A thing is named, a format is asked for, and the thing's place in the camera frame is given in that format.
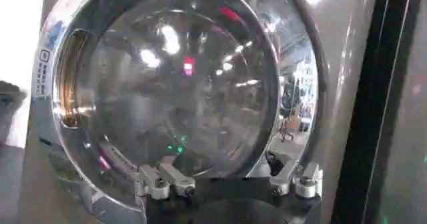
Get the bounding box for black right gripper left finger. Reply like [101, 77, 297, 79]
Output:
[134, 155, 197, 201]

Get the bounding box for grey neighbouring dryer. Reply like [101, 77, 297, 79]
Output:
[362, 0, 427, 224]

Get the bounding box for round glass dryer door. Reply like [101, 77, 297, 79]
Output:
[31, 0, 330, 224]

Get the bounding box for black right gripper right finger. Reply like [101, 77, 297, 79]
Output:
[265, 150, 324, 199]

